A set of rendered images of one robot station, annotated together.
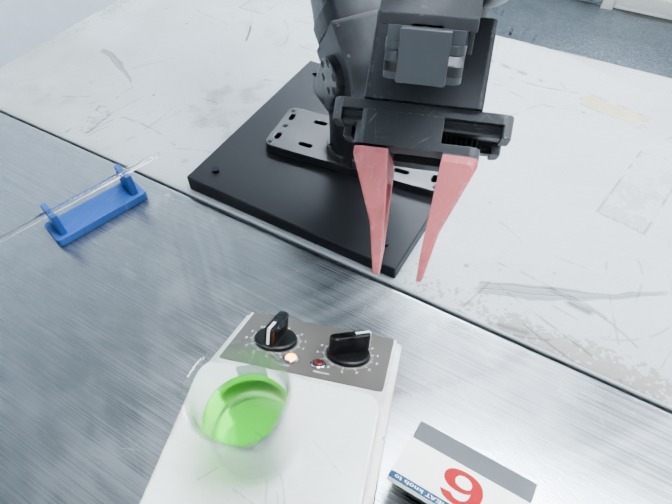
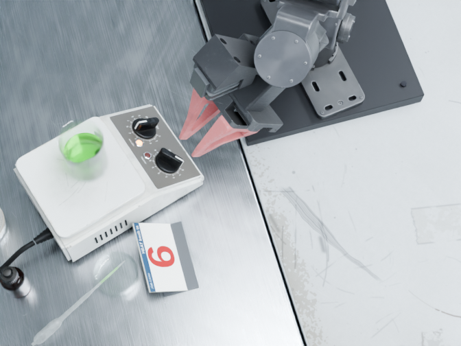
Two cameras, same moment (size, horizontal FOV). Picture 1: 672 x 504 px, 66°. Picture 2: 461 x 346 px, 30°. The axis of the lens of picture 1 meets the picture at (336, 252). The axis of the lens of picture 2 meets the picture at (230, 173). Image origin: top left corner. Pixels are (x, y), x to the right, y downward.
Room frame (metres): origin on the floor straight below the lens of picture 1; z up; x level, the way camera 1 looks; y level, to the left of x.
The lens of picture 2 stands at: (-0.09, -0.33, 1.95)
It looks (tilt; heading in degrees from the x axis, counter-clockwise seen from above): 68 degrees down; 38
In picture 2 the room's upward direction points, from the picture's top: 4 degrees clockwise
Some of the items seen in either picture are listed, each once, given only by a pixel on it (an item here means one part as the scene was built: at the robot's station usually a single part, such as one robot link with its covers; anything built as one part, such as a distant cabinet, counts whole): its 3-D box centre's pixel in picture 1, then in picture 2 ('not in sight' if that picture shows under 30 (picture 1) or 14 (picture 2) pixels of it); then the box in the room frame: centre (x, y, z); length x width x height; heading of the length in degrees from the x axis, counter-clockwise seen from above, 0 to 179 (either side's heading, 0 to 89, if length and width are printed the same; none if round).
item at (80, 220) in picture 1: (92, 202); not in sight; (0.39, 0.25, 0.92); 0.10 x 0.03 x 0.04; 132
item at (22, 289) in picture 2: not in sight; (12, 279); (-0.05, 0.03, 0.93); 0.03 x 0.03 x 0.07
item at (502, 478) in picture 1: (464, 481); (165, 255); (0.10, -0.08, 0.92); 0.09 x 0.06 x 0.04; 57
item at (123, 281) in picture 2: not in sight; (116, 274); (0.05, -0.05, 0.91); 0.06 x 0.06 x 0.02
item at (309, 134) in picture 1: (359, 123); (313, 36); (0.45, -0.03, 0.96); 0.20 x 0.07 x 0.08; 65
